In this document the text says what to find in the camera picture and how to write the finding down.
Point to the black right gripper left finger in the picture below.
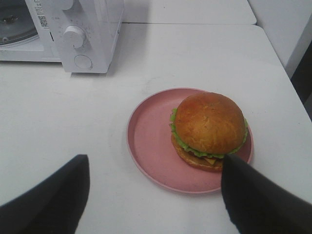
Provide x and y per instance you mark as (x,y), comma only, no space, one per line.
(54,206)

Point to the glass microwave turntable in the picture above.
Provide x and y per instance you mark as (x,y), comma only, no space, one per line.
(16,23)

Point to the white microwave oven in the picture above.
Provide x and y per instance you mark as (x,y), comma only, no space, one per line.
(99,19)

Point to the burger with lettuce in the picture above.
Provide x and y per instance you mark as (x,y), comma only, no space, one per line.
(205,127)

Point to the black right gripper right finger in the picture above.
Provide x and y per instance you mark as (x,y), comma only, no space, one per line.
(256,205)

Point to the white round door button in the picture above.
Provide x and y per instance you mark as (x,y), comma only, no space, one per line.
(83,62)

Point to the pink round plate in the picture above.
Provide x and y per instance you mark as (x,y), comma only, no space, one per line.
(149,141)

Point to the white microwave knob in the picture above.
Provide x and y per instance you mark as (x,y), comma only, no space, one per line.
(74,36)
(66,4)

